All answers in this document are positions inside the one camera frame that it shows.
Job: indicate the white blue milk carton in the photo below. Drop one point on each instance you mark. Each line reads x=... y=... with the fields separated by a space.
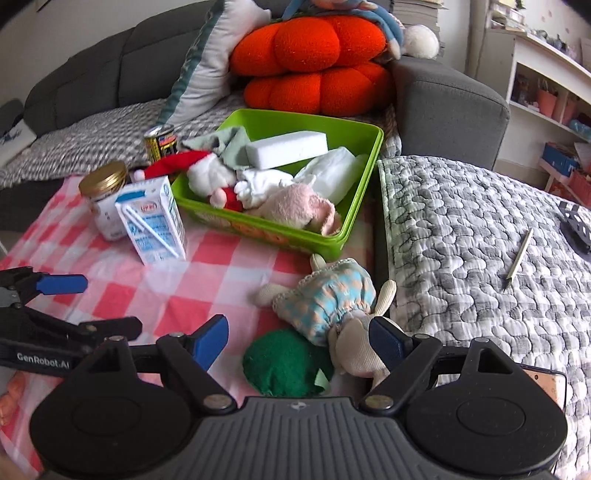
x=152 y=221

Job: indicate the jar with gold lid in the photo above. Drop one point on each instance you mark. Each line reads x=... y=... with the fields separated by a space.
x=100 y=188

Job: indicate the orange knot cushion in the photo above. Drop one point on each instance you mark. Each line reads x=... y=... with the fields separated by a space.
x=323 y=65

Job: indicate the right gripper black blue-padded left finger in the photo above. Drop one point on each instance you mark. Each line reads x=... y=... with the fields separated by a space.
x=182 y=362

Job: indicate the stack of books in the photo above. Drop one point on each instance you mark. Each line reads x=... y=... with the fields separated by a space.
x=419 y=12

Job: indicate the pencil on blanket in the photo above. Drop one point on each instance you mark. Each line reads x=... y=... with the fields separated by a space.
x=519 y=256

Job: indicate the white foam block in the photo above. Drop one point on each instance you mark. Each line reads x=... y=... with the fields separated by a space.
x=280 y=150

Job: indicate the grey fabric sofa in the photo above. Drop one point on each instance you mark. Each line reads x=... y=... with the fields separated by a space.
x=95 y=107

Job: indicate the yellow tin can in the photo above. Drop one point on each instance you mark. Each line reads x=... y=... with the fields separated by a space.
x=160 y=141

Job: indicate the white round plush ball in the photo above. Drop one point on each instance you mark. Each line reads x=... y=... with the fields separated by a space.
x=421 y=42

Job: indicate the green plastic bin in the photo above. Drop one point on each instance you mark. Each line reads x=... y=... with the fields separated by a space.
x=361 y=138

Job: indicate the red white santa plush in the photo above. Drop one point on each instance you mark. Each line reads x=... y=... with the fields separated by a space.
x=207 y=176

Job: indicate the grey white quilted blanket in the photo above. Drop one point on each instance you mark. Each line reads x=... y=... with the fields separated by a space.
x=447 y=233

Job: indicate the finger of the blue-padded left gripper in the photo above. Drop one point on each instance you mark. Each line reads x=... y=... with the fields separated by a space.
x=49 y=284

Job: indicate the white shelf unit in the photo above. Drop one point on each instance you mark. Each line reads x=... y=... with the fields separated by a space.
x=526 y=62

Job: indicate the blue monkey plush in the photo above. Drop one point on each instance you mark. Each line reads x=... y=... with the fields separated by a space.
x=369 y=10

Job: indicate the bunny doll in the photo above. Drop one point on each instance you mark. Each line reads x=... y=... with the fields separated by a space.
x=332 y=307

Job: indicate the green felt soft toy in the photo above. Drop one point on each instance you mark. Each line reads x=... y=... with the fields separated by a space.
x=283 y=364

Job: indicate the pink plush towel toy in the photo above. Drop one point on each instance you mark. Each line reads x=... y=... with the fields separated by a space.
x=298 y=206

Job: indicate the white teal-trimmed pillow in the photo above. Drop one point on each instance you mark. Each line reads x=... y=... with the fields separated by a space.
x=204 y=75

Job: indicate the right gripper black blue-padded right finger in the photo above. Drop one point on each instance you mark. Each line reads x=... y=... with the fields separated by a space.
x=414 y=364

